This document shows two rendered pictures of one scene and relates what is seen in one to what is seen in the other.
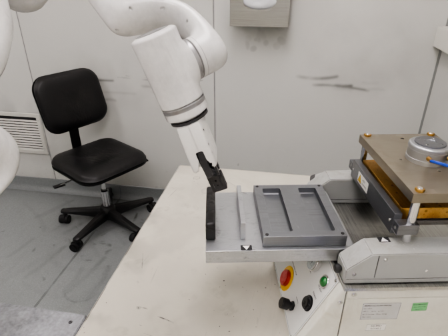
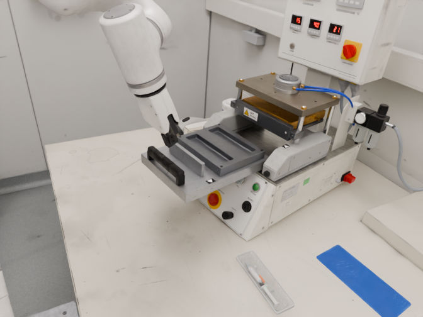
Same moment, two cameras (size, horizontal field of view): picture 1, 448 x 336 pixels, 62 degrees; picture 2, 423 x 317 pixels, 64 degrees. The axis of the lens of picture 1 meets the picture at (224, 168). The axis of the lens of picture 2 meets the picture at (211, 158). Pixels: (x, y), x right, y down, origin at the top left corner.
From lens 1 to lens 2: 0.40 m
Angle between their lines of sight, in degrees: 35
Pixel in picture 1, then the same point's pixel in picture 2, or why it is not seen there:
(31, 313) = not seen: outside the picture
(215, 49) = (168, 24)
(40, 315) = not seen: outside the picture
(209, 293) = (164, 234)
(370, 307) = (286, 192)
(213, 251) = (191, 192)
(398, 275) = (298, 165)
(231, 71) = (38, 43)
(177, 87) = (152, 61)
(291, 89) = (102, 55)
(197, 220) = (106, 186)
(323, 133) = not seen: hidden behind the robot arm
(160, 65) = (139, 41)
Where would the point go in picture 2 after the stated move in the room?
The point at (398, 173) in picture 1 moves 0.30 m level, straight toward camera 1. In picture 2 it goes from (283, 100) to (332, 156)
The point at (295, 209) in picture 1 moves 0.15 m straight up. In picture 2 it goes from (221, 144) to (225, 95)
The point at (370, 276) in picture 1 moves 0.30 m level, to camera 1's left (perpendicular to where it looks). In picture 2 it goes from (286, 171) to (199, 210)
